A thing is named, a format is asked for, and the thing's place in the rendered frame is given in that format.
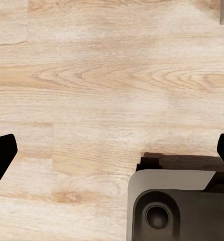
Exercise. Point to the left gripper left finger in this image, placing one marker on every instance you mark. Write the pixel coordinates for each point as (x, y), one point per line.
(8, 150)

